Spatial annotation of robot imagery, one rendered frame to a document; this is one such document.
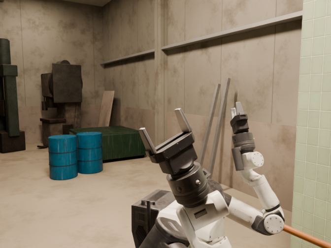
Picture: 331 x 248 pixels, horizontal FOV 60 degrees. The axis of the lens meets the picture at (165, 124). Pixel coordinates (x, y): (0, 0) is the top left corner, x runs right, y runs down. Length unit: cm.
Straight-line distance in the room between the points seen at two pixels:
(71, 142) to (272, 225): 529
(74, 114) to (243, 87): 630
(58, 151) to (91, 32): 626
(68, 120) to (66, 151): 382
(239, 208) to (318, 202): 161
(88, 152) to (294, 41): 448
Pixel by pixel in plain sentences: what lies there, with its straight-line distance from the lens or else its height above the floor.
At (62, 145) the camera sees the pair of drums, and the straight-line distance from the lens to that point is 616.
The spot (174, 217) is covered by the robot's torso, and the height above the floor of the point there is 139.
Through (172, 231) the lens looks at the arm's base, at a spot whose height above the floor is 141.
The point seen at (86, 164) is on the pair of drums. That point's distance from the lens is 655.
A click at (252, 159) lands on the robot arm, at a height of 154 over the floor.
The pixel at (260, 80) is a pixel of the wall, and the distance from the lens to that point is 498.
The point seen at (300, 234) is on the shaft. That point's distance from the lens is 144.
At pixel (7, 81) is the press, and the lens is 949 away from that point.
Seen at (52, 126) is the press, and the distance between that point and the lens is 974.
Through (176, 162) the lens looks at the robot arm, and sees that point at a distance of 66.
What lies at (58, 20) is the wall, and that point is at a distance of 1124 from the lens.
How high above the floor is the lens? 181
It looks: 7 degrees down
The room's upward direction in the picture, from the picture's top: straight up
